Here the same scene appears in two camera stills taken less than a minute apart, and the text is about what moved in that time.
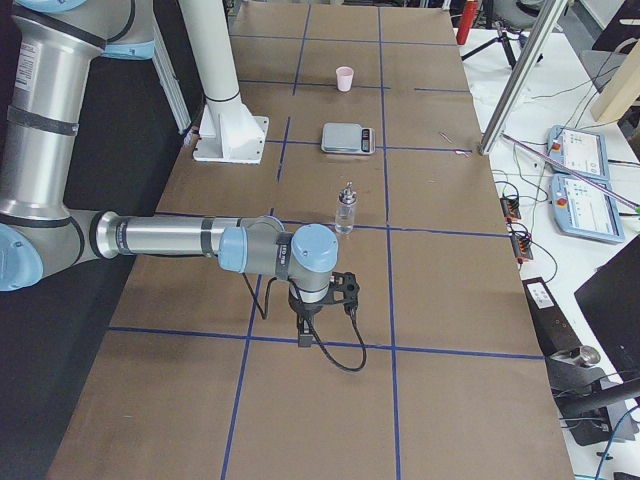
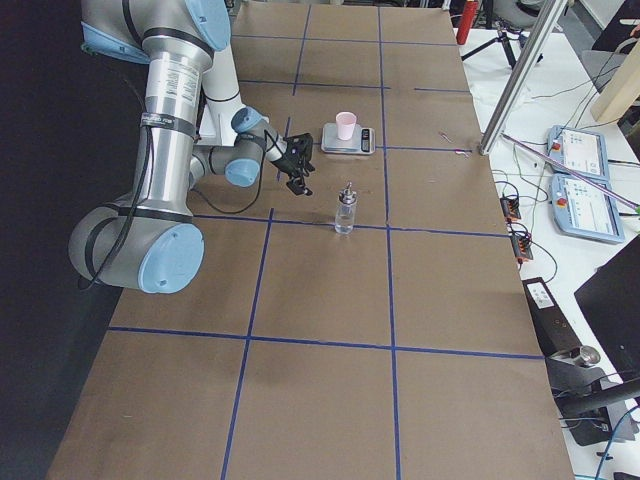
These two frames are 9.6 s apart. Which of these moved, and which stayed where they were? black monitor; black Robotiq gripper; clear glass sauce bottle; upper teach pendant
Moved: black Robotiq gripper
Stayed: upper teach pendant; black monitor; clear glass sauce bottle
